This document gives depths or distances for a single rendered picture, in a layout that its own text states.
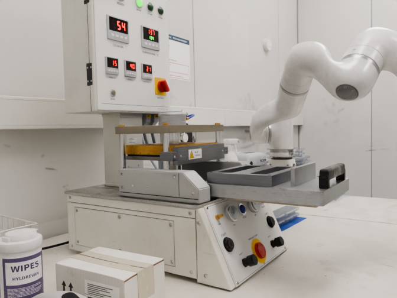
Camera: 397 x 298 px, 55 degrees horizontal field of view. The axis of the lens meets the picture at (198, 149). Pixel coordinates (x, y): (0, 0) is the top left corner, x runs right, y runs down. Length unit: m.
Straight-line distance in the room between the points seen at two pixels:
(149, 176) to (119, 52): 0.39
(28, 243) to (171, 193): 0.32
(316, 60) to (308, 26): 2.54
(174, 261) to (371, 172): 2.63
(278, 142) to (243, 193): 0.54
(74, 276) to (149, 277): 0.14
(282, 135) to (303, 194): 0.59
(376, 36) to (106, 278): 0.84
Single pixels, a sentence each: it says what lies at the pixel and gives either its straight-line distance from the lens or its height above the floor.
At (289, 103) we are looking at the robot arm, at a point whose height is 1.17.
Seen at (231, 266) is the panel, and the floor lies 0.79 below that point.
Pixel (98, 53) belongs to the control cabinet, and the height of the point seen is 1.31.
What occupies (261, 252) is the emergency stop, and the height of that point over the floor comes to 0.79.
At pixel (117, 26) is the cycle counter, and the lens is 1.15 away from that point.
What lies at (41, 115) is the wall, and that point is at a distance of 1.31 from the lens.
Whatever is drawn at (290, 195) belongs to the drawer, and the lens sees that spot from 0.81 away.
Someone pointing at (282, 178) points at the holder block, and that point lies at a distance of 0.89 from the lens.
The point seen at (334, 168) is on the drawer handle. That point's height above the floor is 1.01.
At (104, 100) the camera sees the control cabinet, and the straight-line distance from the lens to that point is 1.08.
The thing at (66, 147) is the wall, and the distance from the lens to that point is 1.42.
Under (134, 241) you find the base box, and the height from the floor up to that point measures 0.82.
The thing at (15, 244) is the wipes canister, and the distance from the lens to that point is 0.83.
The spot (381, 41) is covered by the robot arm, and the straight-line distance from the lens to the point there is 1.07.
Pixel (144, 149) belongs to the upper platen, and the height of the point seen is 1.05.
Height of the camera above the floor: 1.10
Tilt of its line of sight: 3 degrees down
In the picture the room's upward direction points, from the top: 1 degrees counter-clockwise
